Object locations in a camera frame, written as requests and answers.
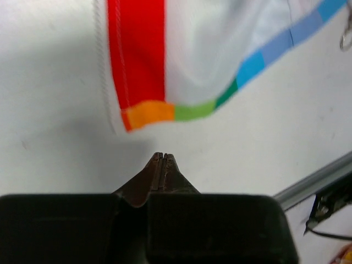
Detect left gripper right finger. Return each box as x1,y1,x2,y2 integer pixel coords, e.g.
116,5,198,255
161,154,200,194

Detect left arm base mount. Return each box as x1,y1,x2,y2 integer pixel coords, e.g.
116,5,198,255
304,176,351,241

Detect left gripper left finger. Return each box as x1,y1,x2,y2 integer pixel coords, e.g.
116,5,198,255
115,152,163,208

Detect red white rainbow kids jacket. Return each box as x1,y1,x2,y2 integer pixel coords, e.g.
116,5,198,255
93,1,350,132

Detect aluminium table front rail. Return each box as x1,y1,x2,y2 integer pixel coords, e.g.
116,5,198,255
273,151,351,211

